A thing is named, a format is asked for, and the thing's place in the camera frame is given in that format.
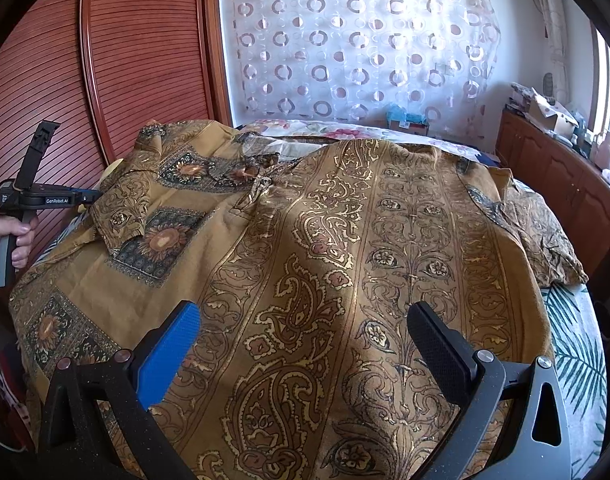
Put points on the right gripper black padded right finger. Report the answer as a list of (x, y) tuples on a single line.
[(534, 440)]

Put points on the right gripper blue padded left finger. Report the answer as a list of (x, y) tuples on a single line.
[(74, 441)]

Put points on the brown paisley patterned garment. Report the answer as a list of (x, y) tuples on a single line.
[(303, 272)]

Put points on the person's left hand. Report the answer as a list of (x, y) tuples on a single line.
[(24, 233)]

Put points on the cream yellow pillow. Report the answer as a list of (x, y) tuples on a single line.
[(108, 171)]

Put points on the floral leaf-patterned bed cover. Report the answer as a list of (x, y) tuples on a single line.
[(579, 353)]

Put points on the red-brown slatted wooden headboard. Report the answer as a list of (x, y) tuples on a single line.
[(101, 69)]

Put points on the brown wooden side cabinet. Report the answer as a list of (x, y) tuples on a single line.
[(571, 186)]

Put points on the pink vase on cabinet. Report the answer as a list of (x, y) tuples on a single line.
[(602, 156)]

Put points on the open cardboard box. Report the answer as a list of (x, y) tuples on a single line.
[(551, 117)]

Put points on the blue packet on box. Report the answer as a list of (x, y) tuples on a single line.
[(401, 120)]

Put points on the white circle-patterned lace curtain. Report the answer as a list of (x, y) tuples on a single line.
[(353, 60)]

